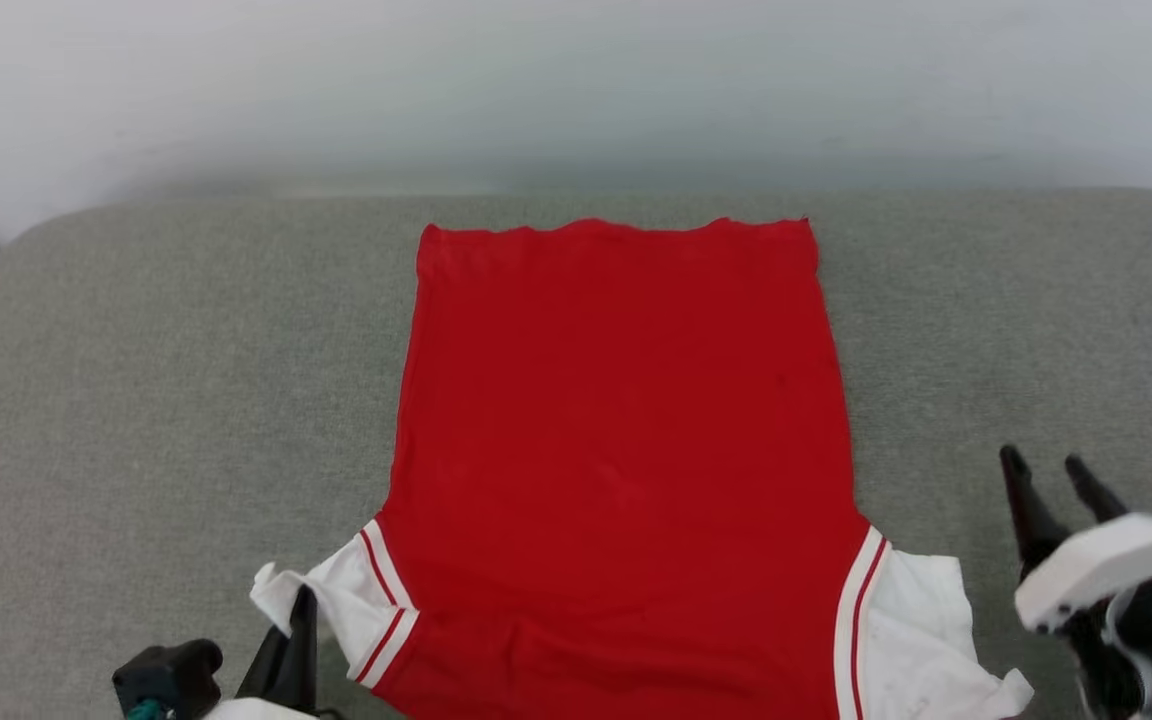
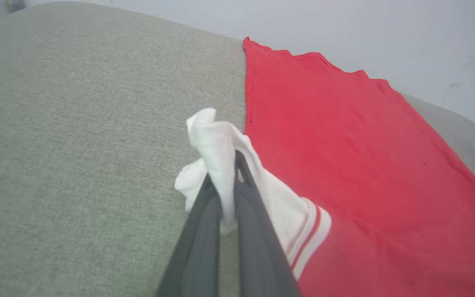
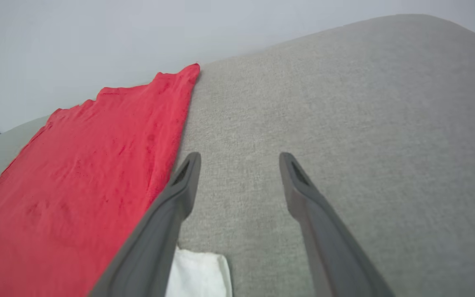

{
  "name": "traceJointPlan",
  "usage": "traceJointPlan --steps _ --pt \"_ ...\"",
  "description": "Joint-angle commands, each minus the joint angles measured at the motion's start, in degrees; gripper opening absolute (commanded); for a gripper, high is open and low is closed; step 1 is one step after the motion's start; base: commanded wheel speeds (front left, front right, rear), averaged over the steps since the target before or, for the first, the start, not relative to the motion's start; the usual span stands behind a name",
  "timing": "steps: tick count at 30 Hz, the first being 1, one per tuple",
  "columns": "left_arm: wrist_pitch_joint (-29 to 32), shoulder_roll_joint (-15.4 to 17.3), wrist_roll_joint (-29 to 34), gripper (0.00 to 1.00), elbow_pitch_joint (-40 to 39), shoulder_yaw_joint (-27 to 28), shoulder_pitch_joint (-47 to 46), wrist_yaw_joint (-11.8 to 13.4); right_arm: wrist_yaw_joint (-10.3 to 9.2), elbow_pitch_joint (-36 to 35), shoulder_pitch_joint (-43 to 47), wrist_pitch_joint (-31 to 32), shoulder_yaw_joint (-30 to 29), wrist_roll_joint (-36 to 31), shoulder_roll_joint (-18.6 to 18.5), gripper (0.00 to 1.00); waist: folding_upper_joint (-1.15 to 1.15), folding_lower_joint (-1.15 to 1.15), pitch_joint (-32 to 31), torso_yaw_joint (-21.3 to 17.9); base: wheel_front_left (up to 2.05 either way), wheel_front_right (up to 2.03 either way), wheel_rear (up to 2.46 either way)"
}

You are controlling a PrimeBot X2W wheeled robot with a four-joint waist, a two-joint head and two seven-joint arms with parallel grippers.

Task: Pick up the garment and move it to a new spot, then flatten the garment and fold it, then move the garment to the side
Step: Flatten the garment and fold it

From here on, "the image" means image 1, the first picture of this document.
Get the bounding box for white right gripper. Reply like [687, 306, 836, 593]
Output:
[999, 445, 1152, 634]

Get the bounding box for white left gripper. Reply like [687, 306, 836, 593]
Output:
[198, 585, 323, 720]

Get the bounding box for red shirt with white sleeves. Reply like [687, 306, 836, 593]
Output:
[249, 215, 1035, 720]

